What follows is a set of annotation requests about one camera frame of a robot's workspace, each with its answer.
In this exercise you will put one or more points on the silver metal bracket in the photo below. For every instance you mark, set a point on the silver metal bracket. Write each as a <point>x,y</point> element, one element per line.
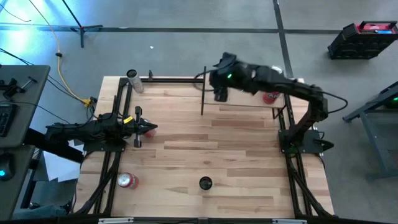
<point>289,221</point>
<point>115,220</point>

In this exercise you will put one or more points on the low grey desk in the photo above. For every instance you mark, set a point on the low grey desk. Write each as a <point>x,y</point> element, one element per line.
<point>15,193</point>

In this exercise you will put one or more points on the black and red toolbox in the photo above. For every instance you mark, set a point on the black and red toolbox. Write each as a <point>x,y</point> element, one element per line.
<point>354,43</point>

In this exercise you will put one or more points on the black light stand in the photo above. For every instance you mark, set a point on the black light stand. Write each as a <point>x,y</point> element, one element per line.
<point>81,29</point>

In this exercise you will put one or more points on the black desk beam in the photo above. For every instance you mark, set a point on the black desk beam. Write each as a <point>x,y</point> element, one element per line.
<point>53,146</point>

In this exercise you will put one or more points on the person's leg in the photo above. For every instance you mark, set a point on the person's leg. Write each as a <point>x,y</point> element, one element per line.
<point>40,212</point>

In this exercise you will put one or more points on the tall white Celsius can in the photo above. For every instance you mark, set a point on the tall white Celsius can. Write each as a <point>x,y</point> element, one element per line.
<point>135,81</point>
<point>205,183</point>
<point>130,139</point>

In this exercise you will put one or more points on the black device with green light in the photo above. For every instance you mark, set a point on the black device with green light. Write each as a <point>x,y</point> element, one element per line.
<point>394,102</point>

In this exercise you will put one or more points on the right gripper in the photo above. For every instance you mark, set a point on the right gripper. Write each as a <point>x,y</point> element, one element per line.
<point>221,93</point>

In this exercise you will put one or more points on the small black clamp knob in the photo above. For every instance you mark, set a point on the small black clamp knob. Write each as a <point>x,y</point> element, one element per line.
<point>150,74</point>

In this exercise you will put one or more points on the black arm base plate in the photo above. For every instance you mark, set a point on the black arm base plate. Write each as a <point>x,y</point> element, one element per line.
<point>311,146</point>
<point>102,148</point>

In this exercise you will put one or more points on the black computer mouse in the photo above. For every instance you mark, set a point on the black computer mouse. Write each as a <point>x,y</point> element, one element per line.
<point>5,169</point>

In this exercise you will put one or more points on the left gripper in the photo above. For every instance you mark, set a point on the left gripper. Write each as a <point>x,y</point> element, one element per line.
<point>138,128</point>

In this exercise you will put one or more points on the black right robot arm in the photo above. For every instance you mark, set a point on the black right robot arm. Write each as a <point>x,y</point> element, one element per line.
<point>298,88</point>

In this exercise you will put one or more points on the black metal table frame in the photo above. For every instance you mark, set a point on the black metal table frame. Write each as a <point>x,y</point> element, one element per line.
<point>174,80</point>

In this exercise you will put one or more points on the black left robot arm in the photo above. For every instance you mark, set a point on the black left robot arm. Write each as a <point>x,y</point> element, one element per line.
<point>90,130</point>

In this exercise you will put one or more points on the grey side table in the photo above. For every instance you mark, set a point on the grey side table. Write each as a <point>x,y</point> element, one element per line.
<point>374,146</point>

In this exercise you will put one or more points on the black clamp tool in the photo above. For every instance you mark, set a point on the black clamp tool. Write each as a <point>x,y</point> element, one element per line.
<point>12,88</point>

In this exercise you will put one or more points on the black keyboard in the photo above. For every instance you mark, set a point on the black keyboard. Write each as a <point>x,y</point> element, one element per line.
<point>6,119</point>

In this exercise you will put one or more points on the wooden shelf with black legs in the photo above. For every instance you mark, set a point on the wooden shelf with black legs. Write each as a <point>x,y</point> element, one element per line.
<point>239,101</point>

